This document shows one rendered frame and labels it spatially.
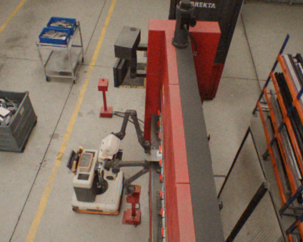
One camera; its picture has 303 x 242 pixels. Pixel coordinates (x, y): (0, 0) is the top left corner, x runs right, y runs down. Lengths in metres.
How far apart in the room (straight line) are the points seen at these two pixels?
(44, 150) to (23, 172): 0.49
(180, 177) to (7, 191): 3.41
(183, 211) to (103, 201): 2.42
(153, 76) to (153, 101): 0.45
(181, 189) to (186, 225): 0.25
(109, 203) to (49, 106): 2.56
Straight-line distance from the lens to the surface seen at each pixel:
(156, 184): 3.72
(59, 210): 4.65
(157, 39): 3.62
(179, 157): 2.21
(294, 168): 4.51
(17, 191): 4.98
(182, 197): 2.04
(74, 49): 6.79
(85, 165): 3.87
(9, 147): 5.30
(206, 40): 3.68
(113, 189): 4.37
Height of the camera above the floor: 4.09
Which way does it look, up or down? 47 degrees down
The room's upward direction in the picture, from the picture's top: 5 degrees clockwise
